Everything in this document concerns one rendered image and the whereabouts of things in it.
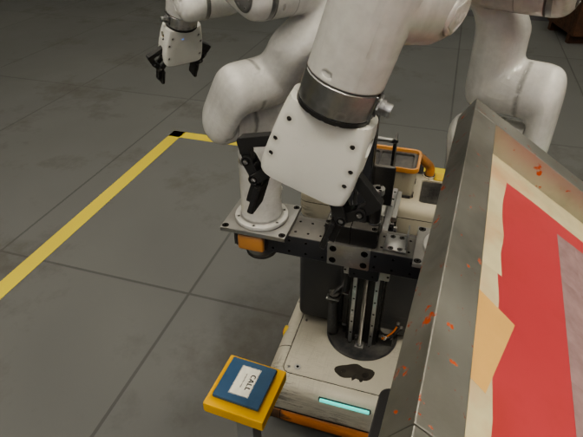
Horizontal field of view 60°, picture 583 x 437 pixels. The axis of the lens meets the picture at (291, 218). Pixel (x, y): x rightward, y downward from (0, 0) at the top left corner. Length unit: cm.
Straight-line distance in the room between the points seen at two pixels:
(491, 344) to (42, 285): 268
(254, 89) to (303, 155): 42
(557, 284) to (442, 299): 26
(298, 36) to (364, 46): 45
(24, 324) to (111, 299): 41
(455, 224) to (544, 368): 15
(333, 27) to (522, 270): 34
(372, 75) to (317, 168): 11
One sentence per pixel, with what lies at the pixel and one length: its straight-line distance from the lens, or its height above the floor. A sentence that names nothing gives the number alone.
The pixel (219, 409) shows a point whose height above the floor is 95.
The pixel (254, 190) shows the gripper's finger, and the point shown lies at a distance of 56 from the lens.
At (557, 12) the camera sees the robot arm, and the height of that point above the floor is 166.
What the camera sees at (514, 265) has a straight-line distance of 60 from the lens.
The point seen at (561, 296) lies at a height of 143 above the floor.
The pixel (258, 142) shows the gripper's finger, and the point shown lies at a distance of 54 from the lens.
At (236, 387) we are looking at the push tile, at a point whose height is 97.
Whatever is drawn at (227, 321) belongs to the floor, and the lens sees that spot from 252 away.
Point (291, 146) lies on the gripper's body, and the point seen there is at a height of 159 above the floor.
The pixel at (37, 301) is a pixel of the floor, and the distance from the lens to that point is 290.
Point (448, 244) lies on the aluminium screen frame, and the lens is 46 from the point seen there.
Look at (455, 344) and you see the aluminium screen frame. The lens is 39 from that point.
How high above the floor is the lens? 182
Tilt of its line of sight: 35 degrees down
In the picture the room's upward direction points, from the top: straight up
